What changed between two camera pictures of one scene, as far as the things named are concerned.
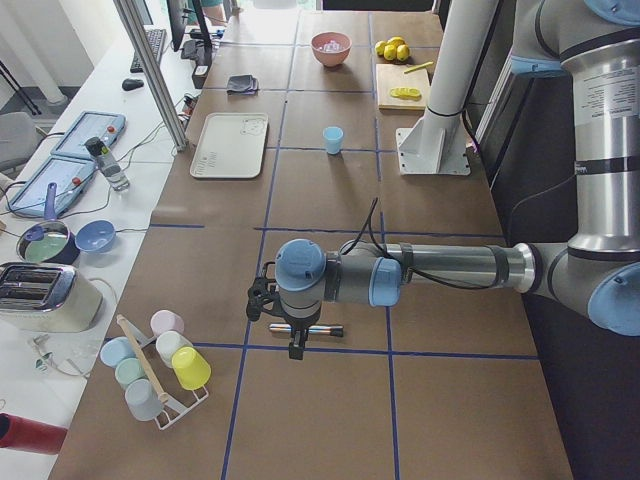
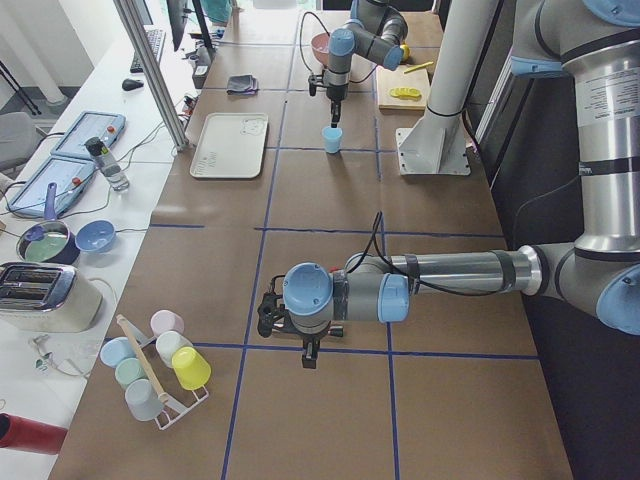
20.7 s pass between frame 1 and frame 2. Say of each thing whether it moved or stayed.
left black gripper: moved
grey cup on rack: stayed
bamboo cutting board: stayed
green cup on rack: stayed
